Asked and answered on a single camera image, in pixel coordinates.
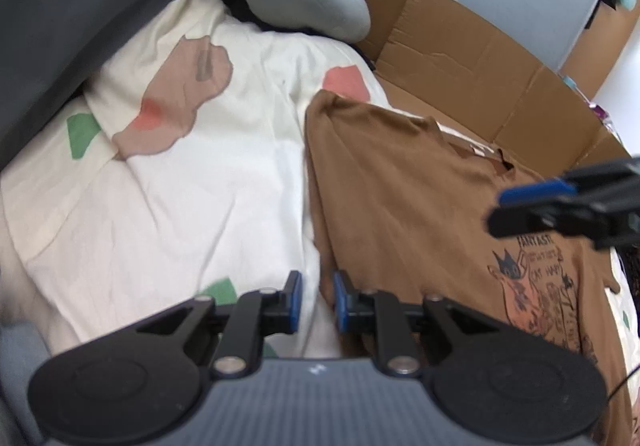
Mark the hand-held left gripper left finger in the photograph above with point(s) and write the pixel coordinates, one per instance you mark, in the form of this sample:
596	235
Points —
296	298

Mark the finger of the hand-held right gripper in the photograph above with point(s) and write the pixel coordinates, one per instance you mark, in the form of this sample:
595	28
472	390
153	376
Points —
537	192
540	221

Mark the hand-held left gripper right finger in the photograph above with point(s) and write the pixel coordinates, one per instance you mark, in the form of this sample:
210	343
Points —
340	301

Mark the brown printed T-shirt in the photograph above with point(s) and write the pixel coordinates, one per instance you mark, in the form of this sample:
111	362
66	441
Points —
400	206

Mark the purple and white packet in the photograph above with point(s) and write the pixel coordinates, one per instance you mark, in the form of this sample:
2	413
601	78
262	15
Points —
599	112

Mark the detergent bottle with blue cap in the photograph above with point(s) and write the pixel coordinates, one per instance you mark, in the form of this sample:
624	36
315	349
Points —
570	81

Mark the flattened cardboard sheet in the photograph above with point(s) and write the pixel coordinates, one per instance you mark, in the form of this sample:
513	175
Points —
465	71

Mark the cream bear-print blanket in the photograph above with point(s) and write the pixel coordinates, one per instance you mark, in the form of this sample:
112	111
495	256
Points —
200	186

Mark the dark grey pillow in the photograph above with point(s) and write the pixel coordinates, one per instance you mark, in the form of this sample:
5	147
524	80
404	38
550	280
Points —
75	16

